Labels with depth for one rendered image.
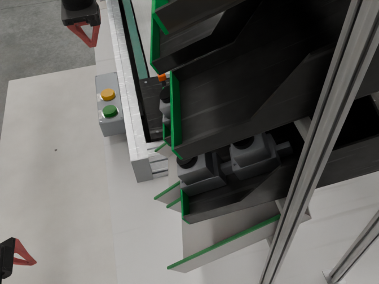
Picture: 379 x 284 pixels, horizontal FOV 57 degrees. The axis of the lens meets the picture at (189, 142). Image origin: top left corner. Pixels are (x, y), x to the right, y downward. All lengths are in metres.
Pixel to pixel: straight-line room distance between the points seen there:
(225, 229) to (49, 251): 0.47
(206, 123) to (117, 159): 0.65
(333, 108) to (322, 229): 0.64
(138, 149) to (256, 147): 0.50
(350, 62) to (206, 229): 0.48
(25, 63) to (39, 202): 2.11
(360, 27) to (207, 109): 0.21
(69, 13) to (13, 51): 2.51
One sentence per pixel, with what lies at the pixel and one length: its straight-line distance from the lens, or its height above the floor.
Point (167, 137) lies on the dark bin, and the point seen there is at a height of 1.21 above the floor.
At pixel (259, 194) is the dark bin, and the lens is 0.47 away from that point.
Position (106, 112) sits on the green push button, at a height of 0.97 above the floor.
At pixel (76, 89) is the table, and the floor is 0.86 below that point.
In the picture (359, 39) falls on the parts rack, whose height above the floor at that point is 1.52.
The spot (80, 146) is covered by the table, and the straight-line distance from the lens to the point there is 1.09.
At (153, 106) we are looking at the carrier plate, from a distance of 0.99.
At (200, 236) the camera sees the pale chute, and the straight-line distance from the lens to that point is 0.70.
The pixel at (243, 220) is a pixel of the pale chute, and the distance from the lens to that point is 0.63.
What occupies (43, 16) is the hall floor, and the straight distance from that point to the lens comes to 3.56.
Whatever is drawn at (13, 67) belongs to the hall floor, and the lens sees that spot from 3.05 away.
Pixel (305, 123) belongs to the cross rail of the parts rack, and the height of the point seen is 1.39.
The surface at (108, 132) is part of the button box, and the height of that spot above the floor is 0.92.
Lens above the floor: 1.67
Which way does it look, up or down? 51 degrees down
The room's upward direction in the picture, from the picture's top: 5 degrees counter-clockwise
